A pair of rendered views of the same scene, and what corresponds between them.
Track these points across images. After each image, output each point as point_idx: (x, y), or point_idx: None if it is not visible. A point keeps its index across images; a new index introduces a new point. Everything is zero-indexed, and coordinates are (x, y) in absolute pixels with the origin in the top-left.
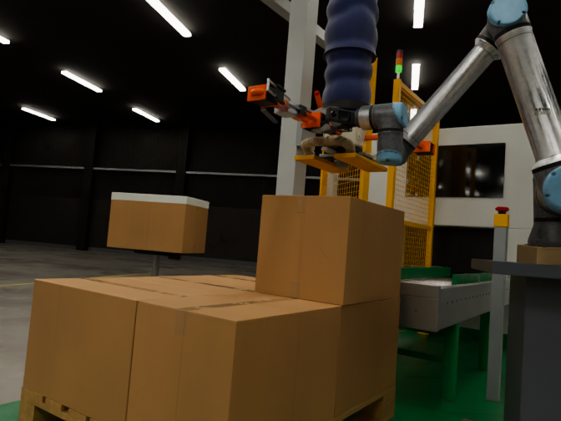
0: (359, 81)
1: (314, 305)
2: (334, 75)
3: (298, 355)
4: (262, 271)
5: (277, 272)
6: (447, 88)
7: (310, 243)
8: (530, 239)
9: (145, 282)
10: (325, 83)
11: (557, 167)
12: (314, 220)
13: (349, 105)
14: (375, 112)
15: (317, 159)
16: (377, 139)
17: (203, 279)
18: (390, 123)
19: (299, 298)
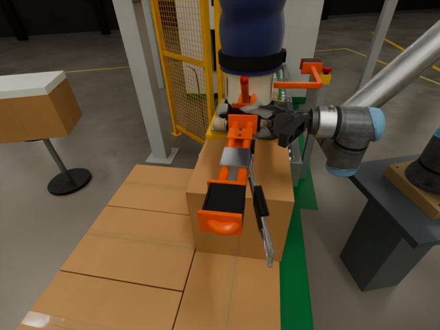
0: (278, 20)
1: (266, 281)
2: (244, 14)
3: None
4: (200, 241)
5: (216, 243)
6: (421, 65)
7: (249, 229)
8: (416, 181)
9: (94, 287)
10: (225, 18)
11: None
12: (252, 215)
13: (268, 65)
14: (346, 129)
15: None
16: (336, 154)
17: (127, 215)
18: (363, 143)
19: (239, 256)
